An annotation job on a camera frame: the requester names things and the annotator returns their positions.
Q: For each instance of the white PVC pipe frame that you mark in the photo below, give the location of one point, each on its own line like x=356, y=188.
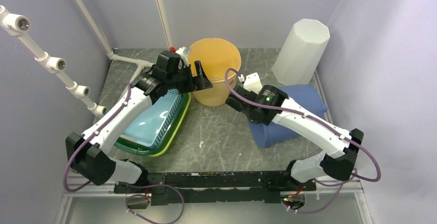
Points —
x=132, y=27

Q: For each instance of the lime green basket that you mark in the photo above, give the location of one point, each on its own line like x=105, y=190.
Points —
x=175, y=117

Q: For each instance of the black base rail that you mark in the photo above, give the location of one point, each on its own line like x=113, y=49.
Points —
x=232, y=186

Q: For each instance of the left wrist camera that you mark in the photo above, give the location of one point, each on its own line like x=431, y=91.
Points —
x=183, y=52

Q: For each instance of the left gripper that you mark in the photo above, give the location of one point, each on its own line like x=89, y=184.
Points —
x=203, y=83

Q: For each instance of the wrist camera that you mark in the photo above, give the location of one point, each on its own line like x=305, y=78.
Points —
x=183, y=52
x=251, y=82

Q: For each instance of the dark green basket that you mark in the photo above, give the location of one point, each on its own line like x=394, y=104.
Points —
x=131, y=147

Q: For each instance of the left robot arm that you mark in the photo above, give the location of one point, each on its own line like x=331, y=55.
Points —
x=88, y=152

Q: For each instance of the white octagonal bin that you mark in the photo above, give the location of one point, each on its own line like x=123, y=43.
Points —
x=301, y=52

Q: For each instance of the cream cartoon bucket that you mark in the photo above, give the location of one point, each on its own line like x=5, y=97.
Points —
x=216, y=56

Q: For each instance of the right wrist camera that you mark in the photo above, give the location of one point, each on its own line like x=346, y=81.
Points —
x=251, y=82

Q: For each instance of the light blue perforated basket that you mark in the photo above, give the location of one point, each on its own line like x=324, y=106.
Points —
x=149, y=128

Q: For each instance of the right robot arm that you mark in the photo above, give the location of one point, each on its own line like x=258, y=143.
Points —
x=272, y=105

